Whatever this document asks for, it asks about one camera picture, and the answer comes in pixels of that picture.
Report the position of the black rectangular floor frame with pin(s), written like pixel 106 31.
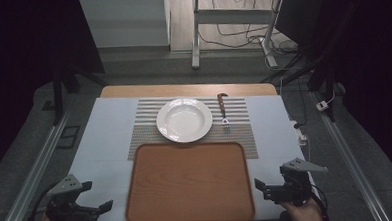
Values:
pixel 68 136

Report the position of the striped woven placemat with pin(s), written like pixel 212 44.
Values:
pixel 145 136

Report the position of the white deep plate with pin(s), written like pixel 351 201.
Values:
pixel 184 119

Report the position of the small white adapter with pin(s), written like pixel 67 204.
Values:
pixel 322 105

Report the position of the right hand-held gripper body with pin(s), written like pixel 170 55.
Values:
pixel 297 182

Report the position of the brown wooden tray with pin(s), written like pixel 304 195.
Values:
pixel 188 182

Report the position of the dark curtain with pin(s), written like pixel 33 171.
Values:
pixel 372 66
pixel 21 48

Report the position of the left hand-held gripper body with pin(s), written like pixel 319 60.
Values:
pixel 65 199

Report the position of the white cabinet panel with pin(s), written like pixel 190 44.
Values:
pixel 123 22

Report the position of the white metal desk frame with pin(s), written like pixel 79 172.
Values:
pixel 196 33

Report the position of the white power strip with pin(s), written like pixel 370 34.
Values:
pixel 301 136

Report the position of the person's right hand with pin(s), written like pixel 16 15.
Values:
pixel 303 215

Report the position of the black tripod stand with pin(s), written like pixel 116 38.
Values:
pixel 58 96
pixel 325 71

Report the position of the white table cover sheet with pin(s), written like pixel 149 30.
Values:
pixel 102 144

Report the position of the aluminium floor rail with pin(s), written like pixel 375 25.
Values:
pixel 33 177
pixel 349 157

